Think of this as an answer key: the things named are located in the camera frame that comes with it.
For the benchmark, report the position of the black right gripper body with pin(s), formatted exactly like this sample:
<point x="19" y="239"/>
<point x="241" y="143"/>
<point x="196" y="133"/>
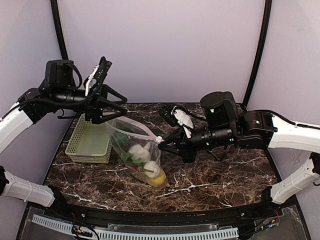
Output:
<point x="185" y="145"/>

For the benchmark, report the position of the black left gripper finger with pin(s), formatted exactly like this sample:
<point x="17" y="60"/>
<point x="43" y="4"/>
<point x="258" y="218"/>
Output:
<point x="107" y="110"/>
<point x="107" y="90"/>

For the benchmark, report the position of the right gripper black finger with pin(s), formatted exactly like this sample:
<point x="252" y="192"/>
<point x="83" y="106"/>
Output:
<point x="171" y="140"/>
<point x="172" y="149"/>

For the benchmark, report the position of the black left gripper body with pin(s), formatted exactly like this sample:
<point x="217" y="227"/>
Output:
<point x="93" y="110"/>

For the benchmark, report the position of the yellow lemon toy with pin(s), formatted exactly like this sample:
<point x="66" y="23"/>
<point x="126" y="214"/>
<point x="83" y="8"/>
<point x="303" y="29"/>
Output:
<point x="159" y="180"/>

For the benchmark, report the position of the clear zip top bag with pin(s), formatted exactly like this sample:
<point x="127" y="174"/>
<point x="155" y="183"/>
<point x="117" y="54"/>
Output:
<point x="122" y="141"/>

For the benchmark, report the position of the white garlic toy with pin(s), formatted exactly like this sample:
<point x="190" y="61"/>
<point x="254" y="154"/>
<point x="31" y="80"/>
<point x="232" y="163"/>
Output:
<point x="139" y="152"/>

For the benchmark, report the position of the red chili pepper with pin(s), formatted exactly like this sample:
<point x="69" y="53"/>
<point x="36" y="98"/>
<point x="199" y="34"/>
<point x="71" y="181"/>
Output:
<point x="137" y="168"/>

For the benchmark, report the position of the green leafy vegetable toy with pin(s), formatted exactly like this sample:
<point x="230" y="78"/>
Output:
<point x="151" y="169"/>

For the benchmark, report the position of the green bell pepper toy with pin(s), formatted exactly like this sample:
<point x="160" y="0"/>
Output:
<point x="126" y="128"/>

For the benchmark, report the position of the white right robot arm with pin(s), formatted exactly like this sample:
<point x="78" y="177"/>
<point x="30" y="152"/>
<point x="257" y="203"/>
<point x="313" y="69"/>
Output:
<point x="256" y="129"/>

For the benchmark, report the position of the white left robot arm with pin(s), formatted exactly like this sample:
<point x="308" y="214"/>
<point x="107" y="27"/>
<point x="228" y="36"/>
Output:
<point x="63" y="88"/>

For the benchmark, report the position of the green perforated plastic basket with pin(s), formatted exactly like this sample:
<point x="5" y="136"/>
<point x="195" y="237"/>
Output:
<point x="89" y="143"/>

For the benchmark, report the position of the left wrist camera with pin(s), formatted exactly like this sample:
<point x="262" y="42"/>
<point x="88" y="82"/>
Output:
<point x="95" y="80"/>

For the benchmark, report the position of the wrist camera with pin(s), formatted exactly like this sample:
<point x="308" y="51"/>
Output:
<point x="95" y="80"/>
<point x="175" y="116"/>

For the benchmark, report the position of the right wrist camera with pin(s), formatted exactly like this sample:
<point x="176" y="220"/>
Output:
<point x="175" y="116"/>

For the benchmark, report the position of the black front table rail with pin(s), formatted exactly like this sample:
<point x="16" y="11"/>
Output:
<point x="146" y="206"/>

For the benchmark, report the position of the black left frame post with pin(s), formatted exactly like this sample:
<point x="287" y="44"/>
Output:
<point x="58" y="29"/>

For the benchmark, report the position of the black frame post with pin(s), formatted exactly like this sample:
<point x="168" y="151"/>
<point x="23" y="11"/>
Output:
<point x="58" y="29"/>
<point x="259" y="51"/>

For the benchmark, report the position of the white slotted cable duct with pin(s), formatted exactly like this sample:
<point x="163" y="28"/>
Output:
<point x="129" y="232"/>

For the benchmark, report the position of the black right frame post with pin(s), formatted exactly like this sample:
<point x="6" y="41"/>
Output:
<point x="259" y="51"/>

